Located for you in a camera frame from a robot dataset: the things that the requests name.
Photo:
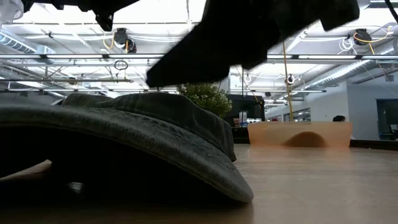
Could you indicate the dark glass door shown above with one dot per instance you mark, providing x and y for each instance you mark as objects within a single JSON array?
[{"x": 387, "y": 118}]

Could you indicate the clear plastic bin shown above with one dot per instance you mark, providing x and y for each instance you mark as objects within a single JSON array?
[{"x": 9, "y": 9}]

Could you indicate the green artificial plant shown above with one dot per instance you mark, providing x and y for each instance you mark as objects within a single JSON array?
[{"x": 211, "y": 99}]

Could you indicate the long ceiling light strip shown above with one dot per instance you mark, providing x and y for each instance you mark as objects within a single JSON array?
[{"x": 77, "y": 56}]

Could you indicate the black frame rail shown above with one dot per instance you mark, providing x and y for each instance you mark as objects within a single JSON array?
[{"x": 373, "y": 144}]

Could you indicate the small round ceiling reel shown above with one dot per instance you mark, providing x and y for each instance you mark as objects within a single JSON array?
[{"x": 289, "y": 79}]

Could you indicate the white bottle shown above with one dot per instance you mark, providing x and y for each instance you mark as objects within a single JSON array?
[{"x": 243, "y": 119}]

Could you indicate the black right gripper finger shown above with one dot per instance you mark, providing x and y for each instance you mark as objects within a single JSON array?
[
  {"x": 259, "y": 46},
  {"x": 202, "y": 56}
]

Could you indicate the person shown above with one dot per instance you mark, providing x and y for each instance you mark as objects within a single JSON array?
[
  {"x": 339, "y": 118},
  {"x": 236, "y": 122}
]

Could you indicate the orange plastic bin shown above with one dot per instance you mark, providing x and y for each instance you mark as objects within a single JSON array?
[{"x": 267, "y": 133}]

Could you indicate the dark grey cotton cap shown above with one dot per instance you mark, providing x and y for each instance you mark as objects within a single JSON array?
[{"x": 140, "y": 133}]

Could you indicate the silver ventilation duct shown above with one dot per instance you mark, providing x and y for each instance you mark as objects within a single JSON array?
[{"x": 342, "y": 73}]

